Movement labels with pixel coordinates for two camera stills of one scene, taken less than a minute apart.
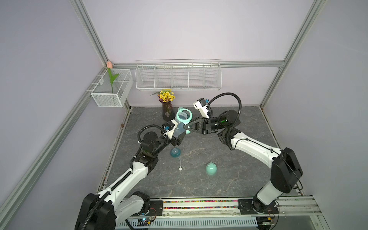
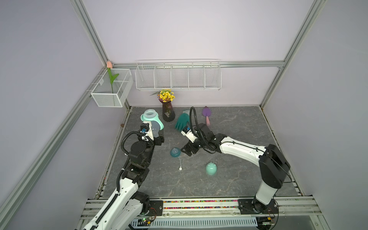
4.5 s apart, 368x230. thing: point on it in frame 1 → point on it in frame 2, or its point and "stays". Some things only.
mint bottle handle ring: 186,121 → 151,115
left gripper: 178,141 → 158,140
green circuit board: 143,223 stays
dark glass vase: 168,113 stays
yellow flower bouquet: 165,95 stays
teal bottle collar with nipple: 175,152 stays
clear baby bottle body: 179,129 → 155,125
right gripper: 205,124 → 186,150
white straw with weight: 180,168 stays
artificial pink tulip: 109,65 stays
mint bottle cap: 211,168 stays
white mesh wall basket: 112,89 stays
